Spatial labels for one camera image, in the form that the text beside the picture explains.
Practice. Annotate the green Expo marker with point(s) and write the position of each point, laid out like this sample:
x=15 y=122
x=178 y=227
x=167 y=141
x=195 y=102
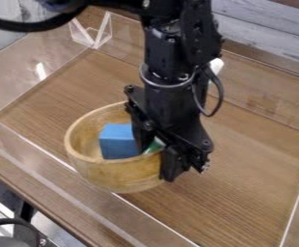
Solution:
x=216 y=65

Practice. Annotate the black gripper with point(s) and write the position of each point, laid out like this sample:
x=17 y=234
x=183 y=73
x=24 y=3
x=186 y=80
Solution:
x=165 y=108

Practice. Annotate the brown wooden bowl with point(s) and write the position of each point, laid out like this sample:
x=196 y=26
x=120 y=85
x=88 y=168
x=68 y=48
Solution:
x=116 y=175

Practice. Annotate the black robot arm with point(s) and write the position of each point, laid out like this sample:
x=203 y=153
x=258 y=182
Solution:
x=182 y=43

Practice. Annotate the blue foam block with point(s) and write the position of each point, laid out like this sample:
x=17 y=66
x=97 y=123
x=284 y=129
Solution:
x=116 y=141

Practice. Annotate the clear acrylic tray wall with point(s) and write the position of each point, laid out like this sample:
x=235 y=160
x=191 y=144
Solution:
x=240 y=203

